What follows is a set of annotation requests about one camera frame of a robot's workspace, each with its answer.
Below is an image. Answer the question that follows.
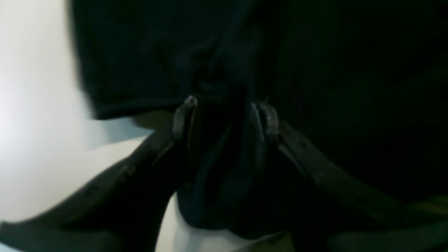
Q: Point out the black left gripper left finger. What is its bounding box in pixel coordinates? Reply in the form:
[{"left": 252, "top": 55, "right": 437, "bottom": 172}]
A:
[{"left": 1, "top": 96, "right": 198, "bottom": 252}]

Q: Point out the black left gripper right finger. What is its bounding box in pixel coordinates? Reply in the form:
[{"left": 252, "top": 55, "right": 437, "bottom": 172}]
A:
[{"left": 251, "top": 101, "right": 447, "bottom": 252}]

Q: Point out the black t-shirt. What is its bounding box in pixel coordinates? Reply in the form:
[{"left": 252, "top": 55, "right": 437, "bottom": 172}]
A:
[{"left": 71, "top": 0, "right": 447, "bottom": 239}]

